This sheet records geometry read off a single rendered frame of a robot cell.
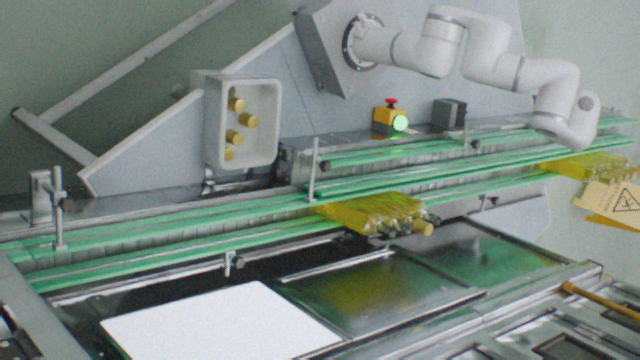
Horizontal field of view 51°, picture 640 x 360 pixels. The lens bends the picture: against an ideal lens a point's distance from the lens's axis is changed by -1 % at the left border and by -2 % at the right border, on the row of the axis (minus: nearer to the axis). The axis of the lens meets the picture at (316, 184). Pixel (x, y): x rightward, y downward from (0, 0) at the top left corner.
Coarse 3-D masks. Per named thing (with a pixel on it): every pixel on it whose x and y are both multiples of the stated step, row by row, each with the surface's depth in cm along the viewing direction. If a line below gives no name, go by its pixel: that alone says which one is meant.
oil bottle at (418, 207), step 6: (384, 192) 190; (390, 192) 190; (396, 192) 191; (390, 198) 187; (396, 198) 186; (402, 198) 186; (408, 198) 187; (414, 198) 187; (408, 204) 183; (414, 204) 182; (420, 204) 183; (414, 210) 181; (420, 210) 181; (426, 210) 183; (414, 216) 182
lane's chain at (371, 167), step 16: (608, 128) 283; (496, 144) 233; (512, 144) 239; (528, 144) 246; (544, 144) 253; (304, 160) 178; (384, 160) 198; (400, 160) 202; (416, 160) 207; (432, 160) 212; (448, 160) 218; (304, 176) 179; (320, 176) 183; (336, 176) 187
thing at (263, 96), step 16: (240, 80) 162; (256, 80) 165; (272, 80) 168; (224, 96) 160; (240, 96) 172; (256, 96) 175; (272, 96) 172; (224, 112) 162; (256, 112) 177; (272, 112) 173; (224, 128) 163; (240, 128) 175; (256, 128) 178; (272, 128) 174; (224, 144) 165; (256, 144) 180; (272, 144) 175; (224, 160) 170; (240, 160) 172; (256, 160) 174; (272, 160) 176
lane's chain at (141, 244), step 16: (480, 176) 232; (496, 176) 239; (416, 192) 212; (304, 208) 183; (224, 224) 167; (240, 224) 170; (256, 224) 174; (16, 240) 134; (144, 240) 153; (160, 240) 156; (176, 240) 159; (64, 256) 142; (80, 256) 144; (96, 256) 147
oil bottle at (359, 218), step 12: (324, 204) 182; (336, 204) 179; (348, 204) 177; (360, 204) 178; (336, 216) 179; (348, 216) 176; (360, 216) 172; (372, 216) 171; (360, 228) 173; (372, 228) 171
